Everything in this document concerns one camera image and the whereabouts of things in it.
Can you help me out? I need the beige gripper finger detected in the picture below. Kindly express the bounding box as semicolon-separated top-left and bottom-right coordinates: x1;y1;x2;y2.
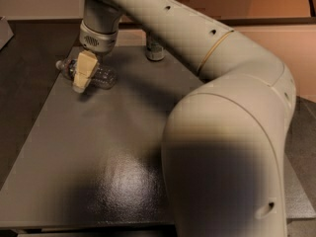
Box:
72;50;98;93

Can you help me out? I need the clear plastic water bottle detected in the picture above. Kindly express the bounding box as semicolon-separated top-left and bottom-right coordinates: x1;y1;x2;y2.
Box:
55;58;118;90

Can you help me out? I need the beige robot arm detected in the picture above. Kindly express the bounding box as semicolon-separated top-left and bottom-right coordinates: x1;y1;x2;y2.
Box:
80;0;296;237

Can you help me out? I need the green soda can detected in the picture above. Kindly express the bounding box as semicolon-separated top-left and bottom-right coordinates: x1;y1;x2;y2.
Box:
145;33;165;61

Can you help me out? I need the grey object at left edge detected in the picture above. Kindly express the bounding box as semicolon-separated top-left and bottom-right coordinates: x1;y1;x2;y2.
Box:
0;17;14;49

